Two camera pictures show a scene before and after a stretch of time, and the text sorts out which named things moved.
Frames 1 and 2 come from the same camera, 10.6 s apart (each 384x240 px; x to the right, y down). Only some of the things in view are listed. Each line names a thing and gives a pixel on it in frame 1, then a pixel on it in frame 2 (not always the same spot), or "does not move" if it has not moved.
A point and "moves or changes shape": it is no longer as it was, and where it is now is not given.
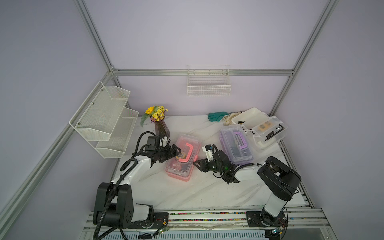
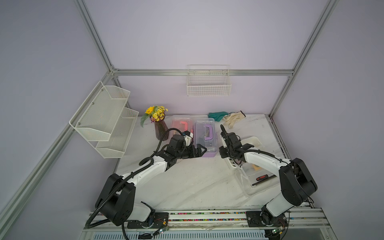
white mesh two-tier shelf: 104,120 does not move
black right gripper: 204,164 to 223,154
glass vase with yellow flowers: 156,114 does not move
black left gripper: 171,155 to 192,153
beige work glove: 228,118 does not move
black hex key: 274,133 to 259,182
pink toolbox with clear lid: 180,167 to 179,125
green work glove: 216,116 does not move
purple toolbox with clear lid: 235,143 moves or changes shape
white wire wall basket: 208,80 does not move
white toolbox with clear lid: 266,130 to 253,178
